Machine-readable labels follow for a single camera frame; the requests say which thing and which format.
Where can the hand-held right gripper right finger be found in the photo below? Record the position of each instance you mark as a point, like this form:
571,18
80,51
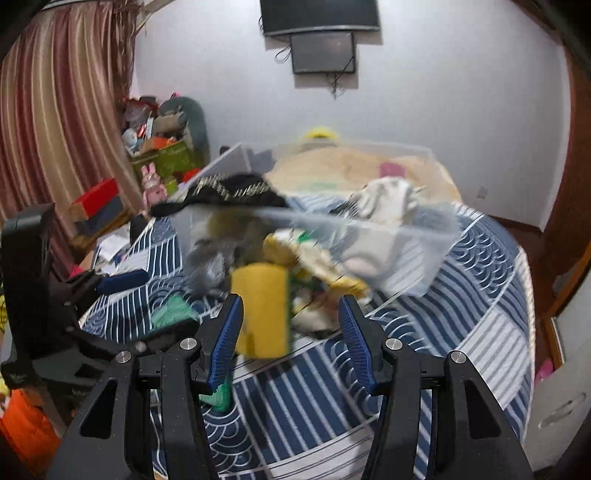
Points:
354,339

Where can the beige printed blanket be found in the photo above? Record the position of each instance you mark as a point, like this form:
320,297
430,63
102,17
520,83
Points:
332,167

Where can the blue patterned bedspread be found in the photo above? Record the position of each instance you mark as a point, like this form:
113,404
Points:
300,410

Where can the green cardboard box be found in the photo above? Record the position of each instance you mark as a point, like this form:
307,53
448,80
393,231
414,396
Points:
168,159

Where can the yellow hat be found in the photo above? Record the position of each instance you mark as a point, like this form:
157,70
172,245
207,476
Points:
318,134

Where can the pink bunny plush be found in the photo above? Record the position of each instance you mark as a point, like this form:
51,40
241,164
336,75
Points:
153,187

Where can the black wall television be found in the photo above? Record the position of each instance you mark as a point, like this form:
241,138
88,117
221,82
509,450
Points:
318,16

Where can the white cabinet door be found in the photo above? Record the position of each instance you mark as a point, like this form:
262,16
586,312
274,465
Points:
561,406

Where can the white soft pouch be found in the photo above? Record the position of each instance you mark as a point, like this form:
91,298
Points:
369,256

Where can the black studded garment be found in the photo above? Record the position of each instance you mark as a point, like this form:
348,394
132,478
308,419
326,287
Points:
221,196

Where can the yellow sponge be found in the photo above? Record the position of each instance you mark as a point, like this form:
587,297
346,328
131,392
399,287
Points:
261,309

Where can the small black wall monitor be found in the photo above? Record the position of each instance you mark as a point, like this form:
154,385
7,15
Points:
323,51

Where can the orange plastic object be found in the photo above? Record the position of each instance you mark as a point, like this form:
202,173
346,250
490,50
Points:
25,429

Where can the yellow and white cloth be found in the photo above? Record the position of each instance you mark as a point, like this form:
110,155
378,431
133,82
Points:
318,270

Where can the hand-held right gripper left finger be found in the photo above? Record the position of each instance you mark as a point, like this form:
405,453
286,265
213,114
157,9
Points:
225,344

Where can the pile of papers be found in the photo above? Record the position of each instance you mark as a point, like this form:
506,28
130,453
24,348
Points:
117,251

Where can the wooden door frame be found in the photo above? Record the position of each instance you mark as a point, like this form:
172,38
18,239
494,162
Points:
575,175

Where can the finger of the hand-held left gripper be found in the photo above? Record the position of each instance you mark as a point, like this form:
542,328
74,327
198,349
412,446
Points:
157,340
122,280

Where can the striped brown curtain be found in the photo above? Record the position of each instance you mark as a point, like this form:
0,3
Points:
60,115

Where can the grey plush toy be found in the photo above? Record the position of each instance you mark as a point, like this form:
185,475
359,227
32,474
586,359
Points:
207,266

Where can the green cloth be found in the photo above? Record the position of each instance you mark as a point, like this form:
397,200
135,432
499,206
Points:
171,314

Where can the pink cloth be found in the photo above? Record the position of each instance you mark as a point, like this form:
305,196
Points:
392,169

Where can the red box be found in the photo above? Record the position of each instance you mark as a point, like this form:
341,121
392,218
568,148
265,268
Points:
94,196

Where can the clear plastic storage box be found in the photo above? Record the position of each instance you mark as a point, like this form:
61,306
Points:
408,258

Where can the green knitted piece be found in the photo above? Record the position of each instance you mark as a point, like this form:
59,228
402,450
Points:
220,398

